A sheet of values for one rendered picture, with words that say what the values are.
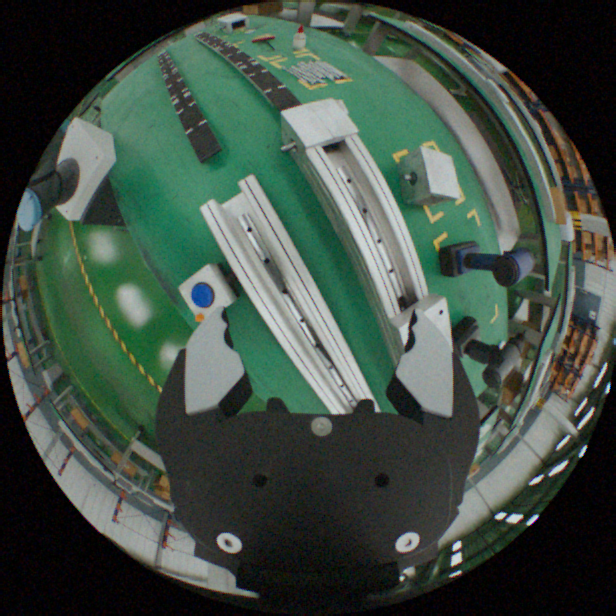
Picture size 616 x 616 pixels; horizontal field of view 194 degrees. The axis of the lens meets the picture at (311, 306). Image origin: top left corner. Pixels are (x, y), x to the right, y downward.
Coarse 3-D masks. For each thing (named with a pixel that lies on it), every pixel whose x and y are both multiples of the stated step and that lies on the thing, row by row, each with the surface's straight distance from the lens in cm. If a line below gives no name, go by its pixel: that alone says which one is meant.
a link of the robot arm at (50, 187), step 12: (36, 180) 62; (48, 180) 63; (24, 192) 63; (36, 192) 62; (48, 192) 65; (24, 204) 64; (36, 204) 61; (48, 204) 66; (24, 216) 65; (36, 216) 62; (24, 228) 67
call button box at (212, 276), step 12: (216, 264) 36; (192, 276) 35; (204, 276) 33; (216, 276) 33; (228, 276) 36; (180, 288) 36; (192, 288) 35; (216, 288) 33; (228, 288) 34; (216, 300) 33; (228, 300) 32; (204, 312) 35
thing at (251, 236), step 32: (256, 192) 30; (224, 224) 30; (256, 224) 32; (256, 256) 32; (288, 256) 27; (256, 288) 28; (288, 288) 30; (288, 320) 33; (320, 320) 29; (288, 352) 31; (320, 352) 35; (320, 384) 36; (352, 384) 39
